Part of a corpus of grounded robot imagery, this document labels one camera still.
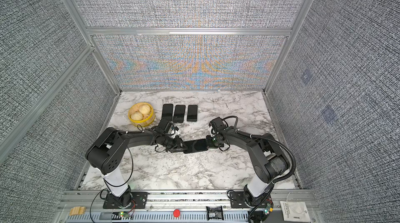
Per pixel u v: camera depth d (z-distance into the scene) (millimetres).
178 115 1037
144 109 1009
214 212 688
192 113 1080
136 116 975
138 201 733
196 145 951
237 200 731
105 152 481
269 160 463
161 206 732
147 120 979
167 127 795
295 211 700
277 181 485
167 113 1064
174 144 805
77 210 690
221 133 691
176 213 688
